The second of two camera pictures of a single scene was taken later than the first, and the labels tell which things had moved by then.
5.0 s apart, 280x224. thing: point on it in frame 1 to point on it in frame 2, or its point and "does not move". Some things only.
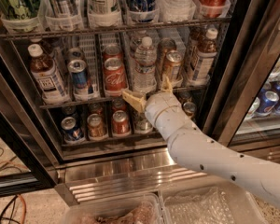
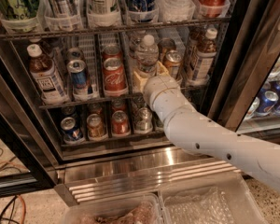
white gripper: x=160 y=106 to x=156 y=86
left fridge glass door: x=22 y=157 does not move
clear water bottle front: x=145 y=79 does not move
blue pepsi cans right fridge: x=272 y=100 does not move
